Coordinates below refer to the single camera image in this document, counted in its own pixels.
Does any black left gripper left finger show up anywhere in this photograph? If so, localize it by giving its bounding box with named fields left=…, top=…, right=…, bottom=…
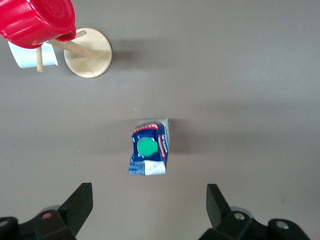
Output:
left=34, top=182, right=94, bottom=240

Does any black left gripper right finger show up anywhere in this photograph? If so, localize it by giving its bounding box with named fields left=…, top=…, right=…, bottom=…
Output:
left=199, top=183, right=270, bottom=240

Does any blue milk carton green cap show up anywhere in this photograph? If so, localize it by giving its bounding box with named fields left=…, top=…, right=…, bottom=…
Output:
left=127, top=117, right=170, bottom=176

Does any smooth white cup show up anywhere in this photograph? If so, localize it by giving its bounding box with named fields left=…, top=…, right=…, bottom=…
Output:
left=7, top=41, right=59, bottom=69

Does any red plastic cup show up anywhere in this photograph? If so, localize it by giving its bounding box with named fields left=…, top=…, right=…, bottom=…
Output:
left=0, top=0, right=77, bottom=50

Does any wooden mug tree stand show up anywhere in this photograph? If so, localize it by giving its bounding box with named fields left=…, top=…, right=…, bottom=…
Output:
left=32, top=27, right=113, bottom=79

